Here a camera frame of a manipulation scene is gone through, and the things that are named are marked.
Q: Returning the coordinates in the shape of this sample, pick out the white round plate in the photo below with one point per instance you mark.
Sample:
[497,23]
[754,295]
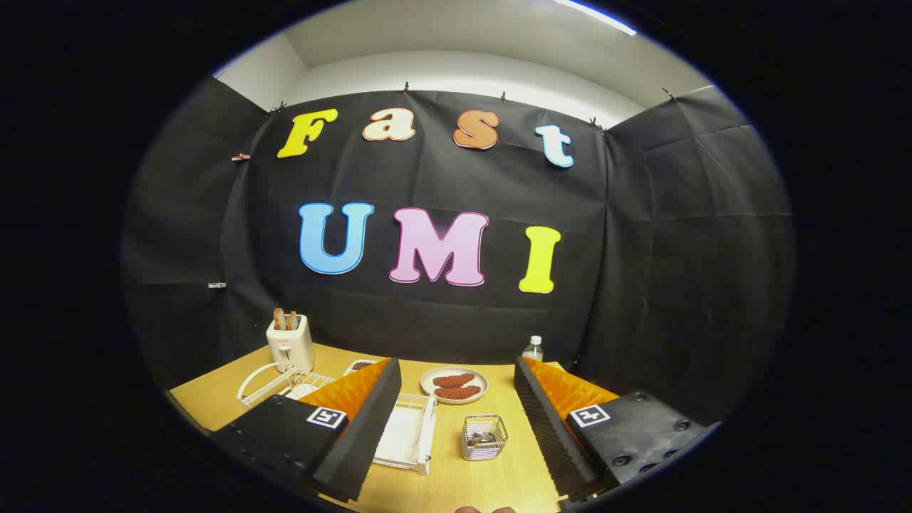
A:
[427,385]

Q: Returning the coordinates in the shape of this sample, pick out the black backdrop cloth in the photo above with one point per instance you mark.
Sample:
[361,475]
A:
[427,178]

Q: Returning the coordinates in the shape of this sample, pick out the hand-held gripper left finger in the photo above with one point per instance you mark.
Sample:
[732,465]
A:
[363,434]

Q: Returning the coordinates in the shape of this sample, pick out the white toaster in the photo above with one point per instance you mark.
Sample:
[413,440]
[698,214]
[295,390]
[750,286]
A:
[288,349]

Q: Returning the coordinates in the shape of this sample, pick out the white divided dish with beans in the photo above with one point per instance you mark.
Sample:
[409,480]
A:
[360,365]

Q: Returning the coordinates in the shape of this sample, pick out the green label drink bottle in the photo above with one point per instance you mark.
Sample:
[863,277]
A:
[534,350]

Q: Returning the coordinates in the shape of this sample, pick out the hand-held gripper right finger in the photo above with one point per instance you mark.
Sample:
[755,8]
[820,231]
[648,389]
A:
[545,427]

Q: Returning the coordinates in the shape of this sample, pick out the red-brown meat piece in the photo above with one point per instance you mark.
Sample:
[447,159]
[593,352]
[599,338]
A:
[454,380]
[458,392]

